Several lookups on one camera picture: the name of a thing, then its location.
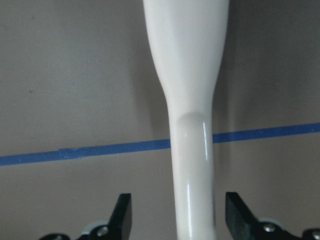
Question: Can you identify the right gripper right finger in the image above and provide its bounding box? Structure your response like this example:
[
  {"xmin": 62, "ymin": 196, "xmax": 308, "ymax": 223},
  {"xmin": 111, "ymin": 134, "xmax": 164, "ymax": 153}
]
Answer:
[{"xmin": 225, "ymin": 192, "xmax": 320, "ymax": 240}]

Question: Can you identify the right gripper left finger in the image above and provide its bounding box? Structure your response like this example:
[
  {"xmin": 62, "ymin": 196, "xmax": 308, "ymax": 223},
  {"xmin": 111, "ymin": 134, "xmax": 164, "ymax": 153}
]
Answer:
[{"xmin": 37, "ymin": 192, "xmax": 132, "ymax": 240}]

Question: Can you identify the beige hand brush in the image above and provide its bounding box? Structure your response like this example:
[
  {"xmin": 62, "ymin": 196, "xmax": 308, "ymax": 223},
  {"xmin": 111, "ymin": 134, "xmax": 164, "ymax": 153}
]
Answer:
[{"xmin": 143, "ymin": 0, "xmax": 229, "ymax": 240}]

